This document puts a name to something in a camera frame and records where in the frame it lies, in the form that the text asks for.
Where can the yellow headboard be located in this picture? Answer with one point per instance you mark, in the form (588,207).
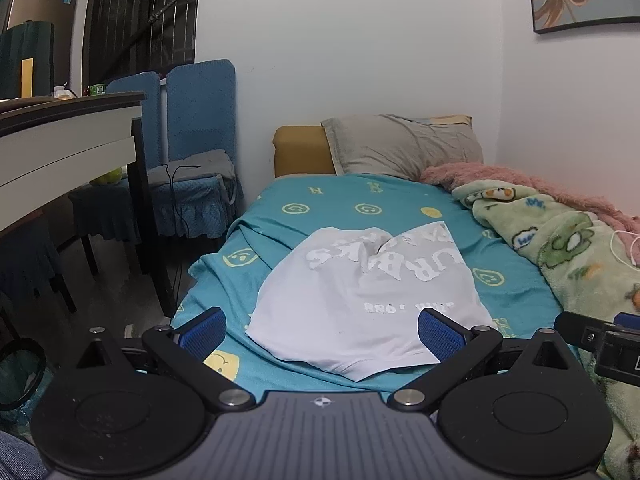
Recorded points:
(300,152)

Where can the white t-shirt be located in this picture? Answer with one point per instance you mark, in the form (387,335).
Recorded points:
(360,320)

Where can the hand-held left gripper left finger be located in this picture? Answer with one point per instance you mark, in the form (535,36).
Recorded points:
(202,334)

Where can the grey bag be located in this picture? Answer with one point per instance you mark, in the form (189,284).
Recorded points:
(200,165)

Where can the green ball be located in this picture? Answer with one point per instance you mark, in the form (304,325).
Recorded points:
(111,176)

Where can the teal smiley bed sheet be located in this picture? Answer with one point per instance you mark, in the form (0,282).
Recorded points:
(310,195)

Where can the white-edged table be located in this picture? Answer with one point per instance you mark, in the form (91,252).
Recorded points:
(65,135)

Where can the dark grilled window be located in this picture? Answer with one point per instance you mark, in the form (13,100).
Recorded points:
(140,15)

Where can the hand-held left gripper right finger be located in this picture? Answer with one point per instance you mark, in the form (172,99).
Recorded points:
(440,336)

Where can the pink fluffy blanket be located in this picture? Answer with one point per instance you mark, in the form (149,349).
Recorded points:
(530,180)

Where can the cardboard box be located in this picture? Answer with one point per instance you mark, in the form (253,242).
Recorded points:
(45,10)

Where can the grey pillow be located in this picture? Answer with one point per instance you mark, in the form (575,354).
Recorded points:
(400,147)

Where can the person's jeans leg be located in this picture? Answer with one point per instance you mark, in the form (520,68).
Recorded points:
(17,460)

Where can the round black bin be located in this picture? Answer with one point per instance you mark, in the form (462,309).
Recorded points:
(20,375)

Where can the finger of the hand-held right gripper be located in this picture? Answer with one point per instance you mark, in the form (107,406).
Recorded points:
(629,320)
(577,330)

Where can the blue covered chair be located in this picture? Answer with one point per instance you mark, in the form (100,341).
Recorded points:
(200,105)
(132,110)

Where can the green cartoon blanket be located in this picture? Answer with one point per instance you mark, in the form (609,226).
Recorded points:
(575,255)

